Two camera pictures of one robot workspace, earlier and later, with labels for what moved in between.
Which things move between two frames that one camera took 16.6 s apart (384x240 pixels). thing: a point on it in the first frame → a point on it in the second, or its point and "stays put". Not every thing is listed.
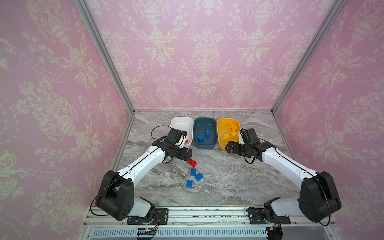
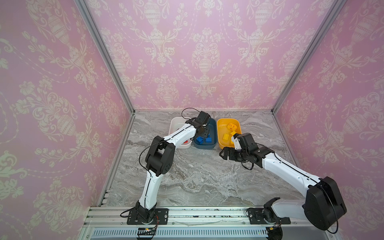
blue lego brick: x=200 y=138 stays put
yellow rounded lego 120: x=232 y=126 stays put
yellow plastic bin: x=227 y=130 stays put
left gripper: x=183 y=156 → x=206 y=132
